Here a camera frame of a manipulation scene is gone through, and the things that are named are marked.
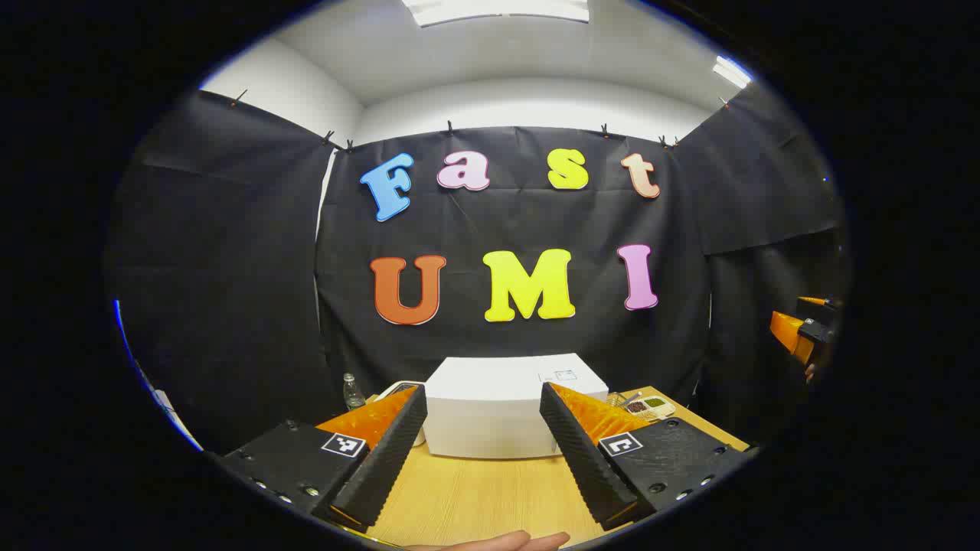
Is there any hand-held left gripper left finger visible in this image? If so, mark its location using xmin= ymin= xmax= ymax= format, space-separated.
xmin=218 ymin=385 xmax=428 ymax=534

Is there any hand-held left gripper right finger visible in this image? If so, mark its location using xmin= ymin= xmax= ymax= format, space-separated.
xmin=539 ymin=381 xmax=757 ymax=532

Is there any white microwave oven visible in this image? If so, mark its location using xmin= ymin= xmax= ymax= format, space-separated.
xmin=423 ymin=353 xmax=609 ymax=460

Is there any white toaster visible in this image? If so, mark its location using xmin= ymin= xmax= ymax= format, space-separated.
xmin=373 ymin=380 xmax=427 ymax=448

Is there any white compartment seasoning tray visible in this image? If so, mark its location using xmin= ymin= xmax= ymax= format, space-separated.
xmin=624 ymin=394 xmax=677 ymax=423

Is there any white side table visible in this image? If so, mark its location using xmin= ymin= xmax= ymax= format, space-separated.
xmin=152 ymin=387 xmax=202 ymax=452

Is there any black backdrop cloth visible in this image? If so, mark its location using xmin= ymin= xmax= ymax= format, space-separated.
xmin=103 ymin=80 xmax=851 ymax=460

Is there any small ceiling light panel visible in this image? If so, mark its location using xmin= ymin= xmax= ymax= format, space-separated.
xmin=714 ymin=55 xmax=753 ymax=89

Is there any large ceiling light panel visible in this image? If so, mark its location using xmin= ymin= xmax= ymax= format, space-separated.
xmin=402 ymin=0 xmax=590 ymax=28

